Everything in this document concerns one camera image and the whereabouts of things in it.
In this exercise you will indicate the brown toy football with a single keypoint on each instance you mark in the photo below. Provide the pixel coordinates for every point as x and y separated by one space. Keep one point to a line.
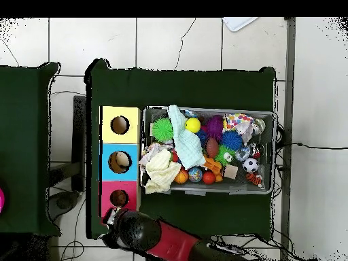
211 147

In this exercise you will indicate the multicoloured patterned cloth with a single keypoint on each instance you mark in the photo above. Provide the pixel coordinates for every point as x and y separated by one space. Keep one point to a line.
239 121

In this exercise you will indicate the cream waffle cloth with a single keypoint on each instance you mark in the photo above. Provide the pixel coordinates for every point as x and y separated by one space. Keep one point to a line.
161 172

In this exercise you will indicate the dark green tablecloth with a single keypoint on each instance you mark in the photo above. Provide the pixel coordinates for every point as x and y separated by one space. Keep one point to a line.
190 87

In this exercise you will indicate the clear mesh bin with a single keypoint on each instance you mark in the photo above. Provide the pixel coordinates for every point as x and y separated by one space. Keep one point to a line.
156 114

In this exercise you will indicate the grey round base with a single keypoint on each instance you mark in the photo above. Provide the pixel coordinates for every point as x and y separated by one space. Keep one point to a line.
64 202

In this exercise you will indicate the small soccer ball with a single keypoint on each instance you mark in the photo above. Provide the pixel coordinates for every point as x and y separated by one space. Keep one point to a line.
250 165

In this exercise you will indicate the plain green spiky ball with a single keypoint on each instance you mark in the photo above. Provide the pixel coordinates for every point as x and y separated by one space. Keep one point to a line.
162 130

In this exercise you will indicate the white flat board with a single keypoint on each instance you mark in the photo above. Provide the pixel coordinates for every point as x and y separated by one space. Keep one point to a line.
239 23

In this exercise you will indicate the purple spiky toy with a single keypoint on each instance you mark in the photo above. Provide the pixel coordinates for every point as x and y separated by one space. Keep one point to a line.
214 127

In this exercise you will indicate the tiger plush toy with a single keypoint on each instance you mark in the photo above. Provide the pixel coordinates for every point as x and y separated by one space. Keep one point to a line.
254 178

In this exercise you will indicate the mint green waffle cloth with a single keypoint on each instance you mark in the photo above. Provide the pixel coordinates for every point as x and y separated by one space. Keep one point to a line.
189 146

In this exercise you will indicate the red round disc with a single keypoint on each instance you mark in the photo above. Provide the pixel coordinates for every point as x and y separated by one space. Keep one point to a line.
1 199

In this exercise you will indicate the smooth yellow ball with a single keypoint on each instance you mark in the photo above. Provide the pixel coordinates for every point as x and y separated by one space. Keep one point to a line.
192 125

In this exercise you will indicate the green spiky ball with eyes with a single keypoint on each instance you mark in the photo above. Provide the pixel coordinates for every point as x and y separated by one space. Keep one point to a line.
223 156

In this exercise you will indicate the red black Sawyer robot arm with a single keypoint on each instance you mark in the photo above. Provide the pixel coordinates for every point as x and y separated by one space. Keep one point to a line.
152 236

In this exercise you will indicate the wooden box with three holes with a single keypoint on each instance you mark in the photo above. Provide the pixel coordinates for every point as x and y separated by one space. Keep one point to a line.
119 138

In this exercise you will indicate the plain blue spiky ball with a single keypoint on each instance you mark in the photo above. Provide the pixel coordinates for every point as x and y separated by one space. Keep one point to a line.
231 140

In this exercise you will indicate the grey metal rail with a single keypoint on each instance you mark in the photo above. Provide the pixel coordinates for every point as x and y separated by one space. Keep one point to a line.
289 54

